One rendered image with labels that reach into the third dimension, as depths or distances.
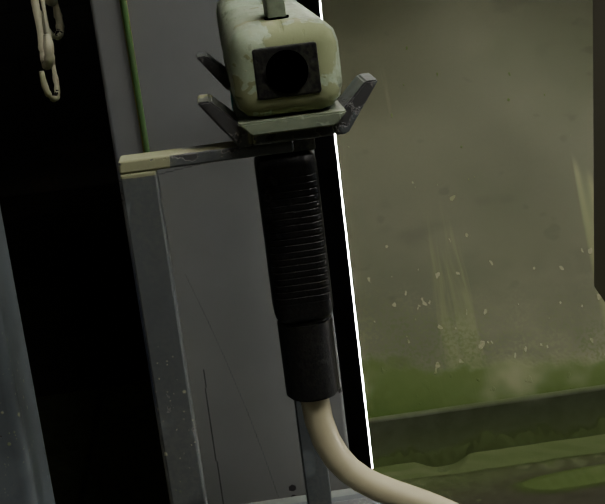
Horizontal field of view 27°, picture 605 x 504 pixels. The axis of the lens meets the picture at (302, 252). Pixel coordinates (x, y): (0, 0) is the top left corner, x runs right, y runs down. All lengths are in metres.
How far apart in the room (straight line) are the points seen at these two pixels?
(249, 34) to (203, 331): 0.67
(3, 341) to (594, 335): 2.16
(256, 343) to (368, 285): 1.52
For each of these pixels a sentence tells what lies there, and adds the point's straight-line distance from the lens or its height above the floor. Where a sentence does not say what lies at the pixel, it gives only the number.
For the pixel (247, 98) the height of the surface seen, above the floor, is 1.12.
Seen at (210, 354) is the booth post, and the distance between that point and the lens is 1.19.
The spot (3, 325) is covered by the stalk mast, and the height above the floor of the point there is 1.00.
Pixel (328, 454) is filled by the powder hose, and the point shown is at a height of 0.90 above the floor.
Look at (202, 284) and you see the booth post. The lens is 1.17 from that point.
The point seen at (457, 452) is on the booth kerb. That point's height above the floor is 0.07.
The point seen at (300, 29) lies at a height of 1.14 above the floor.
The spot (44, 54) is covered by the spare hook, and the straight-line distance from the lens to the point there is 1.14.
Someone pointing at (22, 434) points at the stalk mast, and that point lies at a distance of 0.68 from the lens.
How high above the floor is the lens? 1.19
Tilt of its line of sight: 15 degrees down
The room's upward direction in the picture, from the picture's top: 7 degrees counter-clockwise
